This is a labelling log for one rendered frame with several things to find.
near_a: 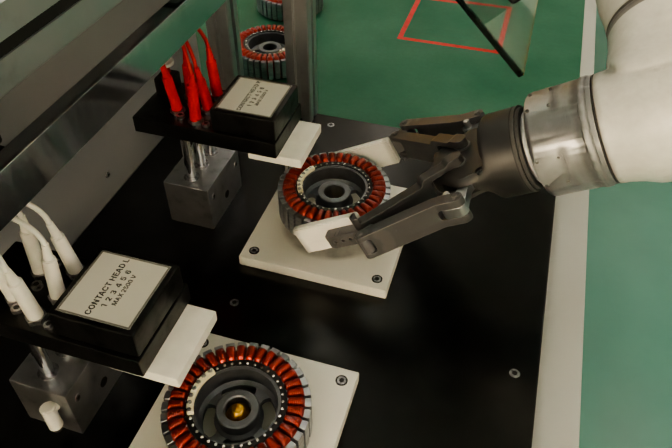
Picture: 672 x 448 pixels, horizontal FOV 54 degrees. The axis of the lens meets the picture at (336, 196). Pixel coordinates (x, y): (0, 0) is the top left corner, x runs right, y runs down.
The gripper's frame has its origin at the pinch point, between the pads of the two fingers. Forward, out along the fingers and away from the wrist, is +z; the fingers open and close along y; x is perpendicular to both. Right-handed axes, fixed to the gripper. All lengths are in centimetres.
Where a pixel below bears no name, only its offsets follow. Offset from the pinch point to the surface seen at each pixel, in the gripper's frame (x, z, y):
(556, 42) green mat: 16, -14, -52
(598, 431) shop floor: 94, 2, -35
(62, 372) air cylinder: -7.2, 11.7, 26.0
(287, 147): -7.5, 0.7, 1.4
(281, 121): -10.2, -0.3, 1.4
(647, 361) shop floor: 99, -7, -56
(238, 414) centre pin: 1.0, 0.6, 24.5
